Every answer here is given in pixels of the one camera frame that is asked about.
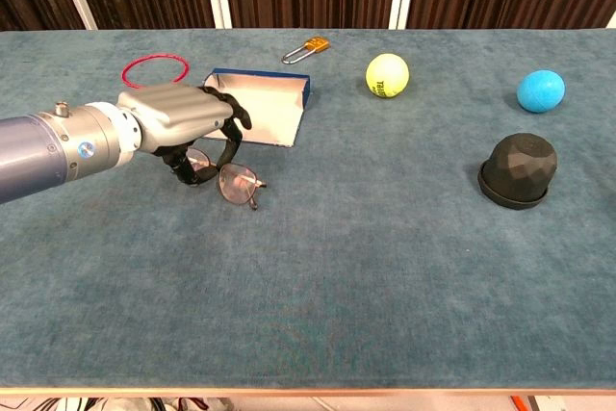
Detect metal-rimmed eyeglasses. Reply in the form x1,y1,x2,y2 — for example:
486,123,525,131
185,147,268,212

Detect yellow tennis ball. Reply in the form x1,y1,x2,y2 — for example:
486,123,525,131
365,53,411,99

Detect brass padlock long shackle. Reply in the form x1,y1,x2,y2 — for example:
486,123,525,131
281,36,332,65

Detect blue ball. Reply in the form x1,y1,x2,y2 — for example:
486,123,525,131
516,69,567,115

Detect black faceted dome cup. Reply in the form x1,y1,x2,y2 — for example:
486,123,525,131
476,132,559,212

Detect blue shallow cardboard box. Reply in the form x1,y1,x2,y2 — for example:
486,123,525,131
201,67,312,148

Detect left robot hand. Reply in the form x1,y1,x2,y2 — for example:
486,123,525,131
116,83,253,187

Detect floor cable bundle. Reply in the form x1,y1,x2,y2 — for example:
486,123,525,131
0,396,232,411

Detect red thin ring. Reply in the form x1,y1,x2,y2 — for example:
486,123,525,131
120,55,191,90

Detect blue felt table cover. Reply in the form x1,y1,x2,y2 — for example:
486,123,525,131
0,28,616,389

